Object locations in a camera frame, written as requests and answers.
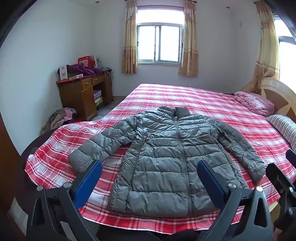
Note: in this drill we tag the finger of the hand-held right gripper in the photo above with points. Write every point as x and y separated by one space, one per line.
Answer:
291 158
276 175

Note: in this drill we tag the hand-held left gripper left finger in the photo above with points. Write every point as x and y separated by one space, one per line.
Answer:
89 180

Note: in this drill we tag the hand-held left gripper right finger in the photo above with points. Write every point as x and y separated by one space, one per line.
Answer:
211 178

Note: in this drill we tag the grey puffer jacket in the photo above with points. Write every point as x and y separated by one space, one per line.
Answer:
161 162

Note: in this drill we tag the pile of clothes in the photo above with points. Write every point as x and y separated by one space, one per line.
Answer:
57 119

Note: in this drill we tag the striped pillow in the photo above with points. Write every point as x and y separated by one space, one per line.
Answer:
283 126

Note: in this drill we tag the pink quilt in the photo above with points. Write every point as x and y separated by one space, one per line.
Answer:
254 103

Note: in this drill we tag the cream wooden headboard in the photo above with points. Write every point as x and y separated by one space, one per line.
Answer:
277 90

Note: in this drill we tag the red plaid bed sheet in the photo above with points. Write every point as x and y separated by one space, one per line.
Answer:
208 106

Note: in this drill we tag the yellow white box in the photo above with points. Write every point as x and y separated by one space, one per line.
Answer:
99 100

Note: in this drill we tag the brown wooden desk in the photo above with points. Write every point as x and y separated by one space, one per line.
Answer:
76 99

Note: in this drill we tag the purple box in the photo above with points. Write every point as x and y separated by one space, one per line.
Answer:
97 94

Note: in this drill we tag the large side window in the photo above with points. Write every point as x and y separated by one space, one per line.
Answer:
286 55

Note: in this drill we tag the yellow tied curtain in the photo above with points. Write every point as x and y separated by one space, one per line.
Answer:
266 58

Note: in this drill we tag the flat red box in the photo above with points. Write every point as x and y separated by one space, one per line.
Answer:
71 78

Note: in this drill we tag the white picture box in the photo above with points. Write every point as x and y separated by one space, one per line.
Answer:
63 73

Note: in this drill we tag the purple puffer garment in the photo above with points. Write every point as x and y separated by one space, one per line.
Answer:
83 69

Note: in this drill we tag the pale green bottle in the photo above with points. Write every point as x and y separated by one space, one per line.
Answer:
99 63

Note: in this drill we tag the red cardboard box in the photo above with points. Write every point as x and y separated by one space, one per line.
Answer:
85 61

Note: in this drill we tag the beige patterned curtain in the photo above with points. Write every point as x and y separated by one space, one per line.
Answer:
190 41
129 41

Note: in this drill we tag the sliding glass window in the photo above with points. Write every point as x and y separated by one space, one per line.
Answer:
159 42

